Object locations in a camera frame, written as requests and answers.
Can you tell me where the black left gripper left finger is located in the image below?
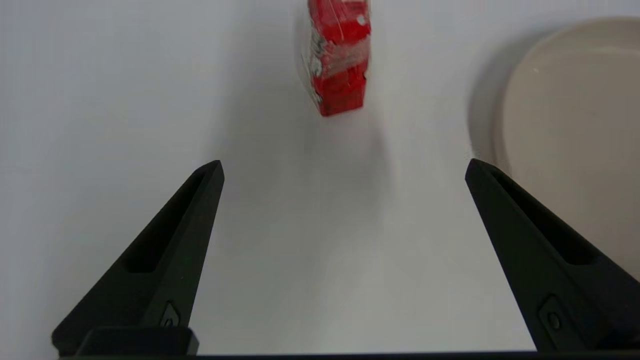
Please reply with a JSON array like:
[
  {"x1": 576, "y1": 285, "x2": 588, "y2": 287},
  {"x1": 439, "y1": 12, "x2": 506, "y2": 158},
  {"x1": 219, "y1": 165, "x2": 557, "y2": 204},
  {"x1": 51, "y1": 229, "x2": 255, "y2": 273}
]
[{"x1": 51, "y1": 159, "x2": 226, "y2": 357}]

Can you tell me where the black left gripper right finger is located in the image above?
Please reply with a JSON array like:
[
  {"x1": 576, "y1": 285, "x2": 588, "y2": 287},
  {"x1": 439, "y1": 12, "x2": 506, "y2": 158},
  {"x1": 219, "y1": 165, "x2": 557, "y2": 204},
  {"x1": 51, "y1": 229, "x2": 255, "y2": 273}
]
[{"x1": 464, "y1": 158, "x2": 640, "y2": 353}]

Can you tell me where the red milk carton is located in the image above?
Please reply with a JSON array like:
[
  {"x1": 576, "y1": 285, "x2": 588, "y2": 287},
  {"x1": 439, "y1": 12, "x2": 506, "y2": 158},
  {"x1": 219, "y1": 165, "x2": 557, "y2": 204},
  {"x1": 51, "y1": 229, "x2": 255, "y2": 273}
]
[{"x1": 305, "y1": 0, "x2": 373, "y2": 118}]

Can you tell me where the beige round plate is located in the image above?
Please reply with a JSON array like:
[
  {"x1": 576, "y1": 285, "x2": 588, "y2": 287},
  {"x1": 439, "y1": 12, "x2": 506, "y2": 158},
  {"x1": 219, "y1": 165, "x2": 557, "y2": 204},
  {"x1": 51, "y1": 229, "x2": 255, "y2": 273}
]
[{"x1": 492, "y1": 17, "x2": 640, "y2": 282}]

